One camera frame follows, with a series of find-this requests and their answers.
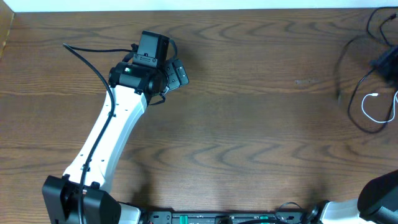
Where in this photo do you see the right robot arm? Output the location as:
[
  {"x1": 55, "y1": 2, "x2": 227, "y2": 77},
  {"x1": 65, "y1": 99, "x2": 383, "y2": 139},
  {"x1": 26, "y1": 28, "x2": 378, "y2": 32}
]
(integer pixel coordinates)
[{"x1": 302, "y1": 45, "x2": 397, "y2": 224}]

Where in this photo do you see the white USB cable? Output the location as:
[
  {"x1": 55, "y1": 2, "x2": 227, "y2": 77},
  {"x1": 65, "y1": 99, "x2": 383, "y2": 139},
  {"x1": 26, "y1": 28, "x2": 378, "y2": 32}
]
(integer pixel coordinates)
[{"x1": 360, "y1": 90, "x2": 398, "y2": 124}]

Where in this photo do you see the cardboard box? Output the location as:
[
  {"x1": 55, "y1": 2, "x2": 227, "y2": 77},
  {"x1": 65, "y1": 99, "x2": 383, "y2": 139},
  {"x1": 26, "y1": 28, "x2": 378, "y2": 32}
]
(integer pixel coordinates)
[{"x1": 0, "y1": 0, "x2": 15, "y2": 57}]

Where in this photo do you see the black blue-tipped USB cable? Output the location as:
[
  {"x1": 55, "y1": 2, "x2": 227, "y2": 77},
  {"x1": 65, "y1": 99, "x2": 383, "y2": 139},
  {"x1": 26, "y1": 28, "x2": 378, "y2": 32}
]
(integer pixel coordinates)
[{"x1": 334, "y1": 34, "x2": 397, "y2": 134}]

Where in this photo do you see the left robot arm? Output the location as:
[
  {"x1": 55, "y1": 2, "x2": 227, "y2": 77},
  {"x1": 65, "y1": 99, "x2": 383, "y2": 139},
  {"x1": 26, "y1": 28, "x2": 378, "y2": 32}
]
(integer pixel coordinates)
[{"x1": 42, "y1": 30, "x2": 189, "y2": 223}]

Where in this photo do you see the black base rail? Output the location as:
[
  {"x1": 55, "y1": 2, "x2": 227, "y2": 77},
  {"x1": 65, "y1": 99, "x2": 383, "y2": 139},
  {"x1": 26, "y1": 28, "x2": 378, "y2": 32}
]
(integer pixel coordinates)
[{"x1": 138, "y1": 207, "x2": 319, "y2": 224}]

